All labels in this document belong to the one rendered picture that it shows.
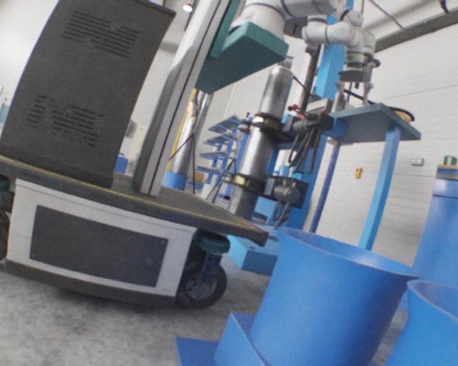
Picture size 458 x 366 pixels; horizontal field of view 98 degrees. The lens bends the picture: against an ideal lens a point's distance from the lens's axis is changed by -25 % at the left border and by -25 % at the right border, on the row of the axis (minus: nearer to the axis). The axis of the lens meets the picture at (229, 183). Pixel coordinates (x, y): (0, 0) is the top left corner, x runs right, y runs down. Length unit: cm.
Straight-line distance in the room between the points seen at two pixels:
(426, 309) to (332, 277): 18
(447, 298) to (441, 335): 21
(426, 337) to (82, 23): 88
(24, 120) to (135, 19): 39
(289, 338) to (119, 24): 80
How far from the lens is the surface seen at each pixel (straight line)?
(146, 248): 67
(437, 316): 27
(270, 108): 214
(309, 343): 45
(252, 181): 190
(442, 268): 173
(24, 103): 75
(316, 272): 42
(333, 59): 263
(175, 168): 324
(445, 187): 182
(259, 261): 151
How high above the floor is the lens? 42
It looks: 1 degrees up
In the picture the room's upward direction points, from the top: 17 degrees clockwise
